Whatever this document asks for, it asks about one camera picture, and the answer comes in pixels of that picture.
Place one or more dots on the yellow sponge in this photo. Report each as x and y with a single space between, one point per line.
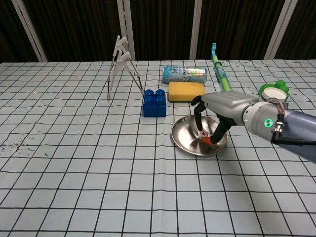
186 91

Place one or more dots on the green and blue toothbrush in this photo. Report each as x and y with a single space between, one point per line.
218 69

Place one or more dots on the round steel plate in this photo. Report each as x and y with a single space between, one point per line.
187 138

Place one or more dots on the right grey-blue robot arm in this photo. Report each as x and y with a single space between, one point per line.
296 130

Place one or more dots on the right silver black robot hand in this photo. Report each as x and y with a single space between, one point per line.
229 103

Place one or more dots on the white metal frame post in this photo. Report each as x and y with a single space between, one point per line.
29 32
126 29
279 29
196 29

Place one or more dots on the green toy building block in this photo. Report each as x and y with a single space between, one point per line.
280 84

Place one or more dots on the light blue checkered tablecloth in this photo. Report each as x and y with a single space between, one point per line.
98 172

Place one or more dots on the light blue beverage can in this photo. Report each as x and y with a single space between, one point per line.
184 74

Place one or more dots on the small white die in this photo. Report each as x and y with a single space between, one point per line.
202 134

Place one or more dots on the blue toy building block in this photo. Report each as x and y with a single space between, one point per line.
155 106

